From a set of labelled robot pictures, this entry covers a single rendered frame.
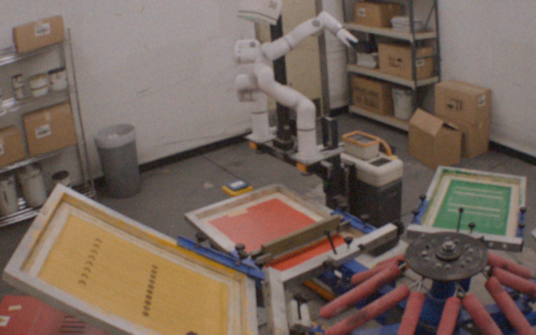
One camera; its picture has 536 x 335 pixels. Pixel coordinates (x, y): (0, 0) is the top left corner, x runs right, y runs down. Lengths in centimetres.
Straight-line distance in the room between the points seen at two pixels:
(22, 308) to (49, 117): 323
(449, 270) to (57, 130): 415
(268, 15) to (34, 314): 185
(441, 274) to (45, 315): 141
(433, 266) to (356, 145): 191
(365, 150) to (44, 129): 302
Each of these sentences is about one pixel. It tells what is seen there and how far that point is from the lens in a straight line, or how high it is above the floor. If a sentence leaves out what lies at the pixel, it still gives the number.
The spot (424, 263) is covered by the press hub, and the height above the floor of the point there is 131.
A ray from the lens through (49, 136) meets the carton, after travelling 516.
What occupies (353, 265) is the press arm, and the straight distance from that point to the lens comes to 217.
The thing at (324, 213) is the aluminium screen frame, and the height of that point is 98.
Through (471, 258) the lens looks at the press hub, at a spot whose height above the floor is 131.
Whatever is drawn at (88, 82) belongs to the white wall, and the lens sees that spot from 564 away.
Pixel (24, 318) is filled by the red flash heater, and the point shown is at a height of 110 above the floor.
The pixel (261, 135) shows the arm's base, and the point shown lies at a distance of 324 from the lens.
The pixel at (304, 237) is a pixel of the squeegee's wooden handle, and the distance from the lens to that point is 241.
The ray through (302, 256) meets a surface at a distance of 240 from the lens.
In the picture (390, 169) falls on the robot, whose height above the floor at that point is 89.
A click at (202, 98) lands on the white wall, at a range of 616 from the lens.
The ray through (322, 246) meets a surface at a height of 96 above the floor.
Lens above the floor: 224
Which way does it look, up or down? 23 degrees down
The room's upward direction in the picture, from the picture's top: 5 degrees counter-clockwise
